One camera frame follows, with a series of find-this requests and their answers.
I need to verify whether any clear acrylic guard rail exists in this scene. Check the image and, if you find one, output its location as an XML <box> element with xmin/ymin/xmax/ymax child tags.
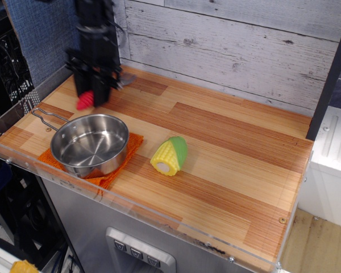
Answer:
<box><xmin>0</xmin><ymin>42</ymin><xmax>315</xmax><ymax>273</ymax></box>

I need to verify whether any yellow object at corner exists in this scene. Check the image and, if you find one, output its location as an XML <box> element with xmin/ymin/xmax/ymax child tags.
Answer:
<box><xmin>9</xmin><ymin>260</ymin><xmax>39</xmax><ymax>273</ymax></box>

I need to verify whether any stainless steel pan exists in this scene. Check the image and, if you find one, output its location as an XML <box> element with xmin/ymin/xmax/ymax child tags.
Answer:
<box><xmin>32</xmin><ymin>107</ymin><xmax>130</xmax><ymax>178</ymax></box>

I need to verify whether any silver dispenser button panel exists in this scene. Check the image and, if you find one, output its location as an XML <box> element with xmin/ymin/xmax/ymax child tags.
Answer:
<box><xmin>106</xmin><ymin>227</ymin><xmax>177</xmax><ymax>272</ymax></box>

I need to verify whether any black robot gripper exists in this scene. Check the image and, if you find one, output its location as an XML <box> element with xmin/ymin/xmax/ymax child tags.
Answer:
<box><xmin>66</xmin><ymin>24</ymin><xmax>122</xmax><ymax>107</ymax></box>

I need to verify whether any yellow green toy corn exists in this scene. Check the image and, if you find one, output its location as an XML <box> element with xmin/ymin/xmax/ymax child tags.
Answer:
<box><xmin>150</xmin><ymin>136</ymin><xmax>188</xmax><ymax>176</ymax></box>

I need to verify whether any red handled metal fork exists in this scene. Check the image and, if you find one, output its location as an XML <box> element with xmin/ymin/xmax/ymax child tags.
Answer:
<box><xmin>76</xmin><ymin>72</ymin><xmax>136</xmax><ymax>110</ymax></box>

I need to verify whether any dark grey right post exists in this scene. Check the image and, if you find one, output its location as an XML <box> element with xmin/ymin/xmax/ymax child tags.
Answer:
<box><xmin>306</xmin><ymin>38</ymin><xmax>341</xmax><ymax>141</ymax></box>

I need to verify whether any white side cabinet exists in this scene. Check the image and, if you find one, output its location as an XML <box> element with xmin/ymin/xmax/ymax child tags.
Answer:
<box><xmin>298</xmin><ymin>106</ymin><xmax>341</xmax><ymax>226</ymax></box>

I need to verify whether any blue fabric panel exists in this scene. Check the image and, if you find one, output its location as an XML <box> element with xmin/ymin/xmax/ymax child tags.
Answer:
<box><xmin>3</xmin><ymin>0</ymin><xmax>80</xmax><ymax>87</ymax></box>

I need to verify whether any black equipment rack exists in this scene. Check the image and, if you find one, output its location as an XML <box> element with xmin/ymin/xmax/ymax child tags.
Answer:
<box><xmin>0</xmin><ymin>7</ymin><xmax>34</xmax><ymax>116</ymax></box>

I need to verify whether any silver toy fridge cabinet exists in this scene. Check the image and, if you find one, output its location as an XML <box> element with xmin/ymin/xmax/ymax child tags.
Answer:
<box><xmin>42</xmin><ymin>179</ymin><xmax>248</xmax><ymax>272</ymax></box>

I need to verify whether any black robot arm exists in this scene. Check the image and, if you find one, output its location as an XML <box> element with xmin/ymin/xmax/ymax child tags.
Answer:
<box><xmin>66</xmin><ymin>1</ymin><xmax>122</xmax><ymax>110</ymax></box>

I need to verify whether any orange knitted cloth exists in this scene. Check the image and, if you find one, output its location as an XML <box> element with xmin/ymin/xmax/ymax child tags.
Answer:
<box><xmin>38</xmin><ymin>133</ymin><xmax>144</xmax><ymax>189</ymax></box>

